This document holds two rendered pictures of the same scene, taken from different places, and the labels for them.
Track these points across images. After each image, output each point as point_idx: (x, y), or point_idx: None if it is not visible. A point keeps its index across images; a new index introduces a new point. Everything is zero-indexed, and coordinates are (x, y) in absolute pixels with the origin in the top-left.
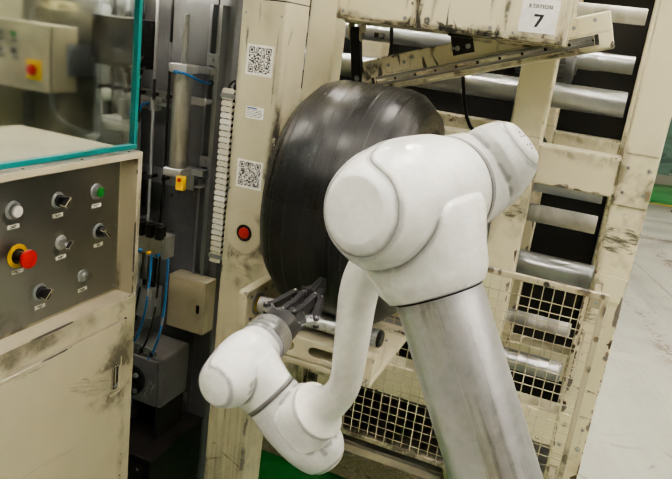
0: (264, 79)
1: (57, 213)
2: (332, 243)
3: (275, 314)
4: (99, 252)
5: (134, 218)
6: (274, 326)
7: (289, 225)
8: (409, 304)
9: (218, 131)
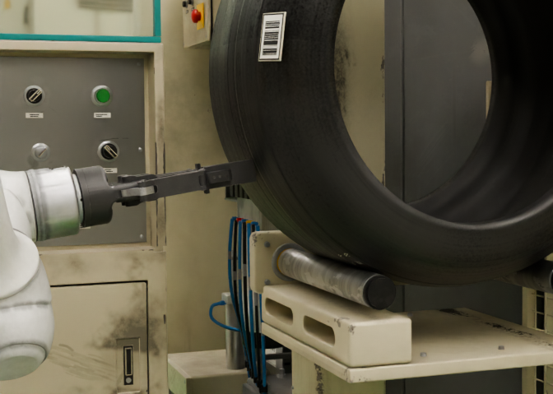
0: None
1: (33, 113)
2: (237, 90)
3: (76, 169)
4: (111, 182)
5: (155, 136)
6: (44, 173)
7: (214, 81)
8: None
9: None
